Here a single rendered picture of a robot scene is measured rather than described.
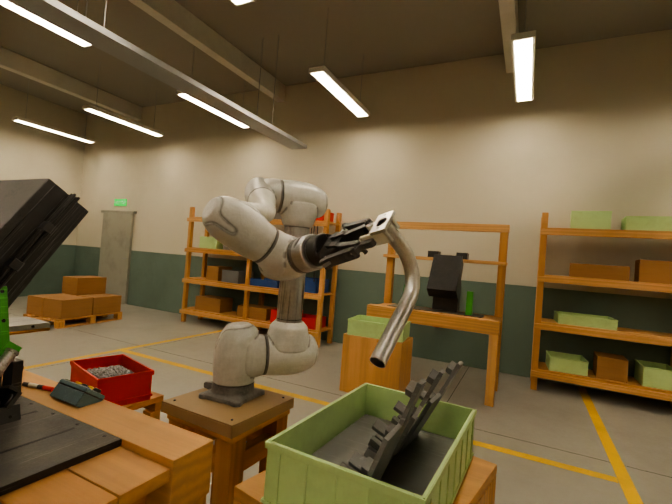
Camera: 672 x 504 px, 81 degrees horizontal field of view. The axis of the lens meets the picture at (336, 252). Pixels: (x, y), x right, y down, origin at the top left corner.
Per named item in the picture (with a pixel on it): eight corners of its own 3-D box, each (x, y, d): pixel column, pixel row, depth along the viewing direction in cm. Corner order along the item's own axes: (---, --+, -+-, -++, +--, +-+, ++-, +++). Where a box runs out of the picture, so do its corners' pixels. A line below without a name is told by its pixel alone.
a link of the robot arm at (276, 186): (249, 181, 138) (286, 186, 143) (243, 168, 154) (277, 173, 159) (244, 215, 143) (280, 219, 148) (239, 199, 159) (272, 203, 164)
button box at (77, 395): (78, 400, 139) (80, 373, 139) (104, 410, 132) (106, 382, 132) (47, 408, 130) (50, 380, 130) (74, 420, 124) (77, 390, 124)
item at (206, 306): (316, 348, 613) (327, 208, 617) (178, 321, 746) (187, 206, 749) (332, 343, 662) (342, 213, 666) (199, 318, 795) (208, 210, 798)
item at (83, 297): (89, 314, 751) (92, 275, 752) (121, 319, 726) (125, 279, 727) (22, 322, 637) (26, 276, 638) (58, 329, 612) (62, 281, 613)
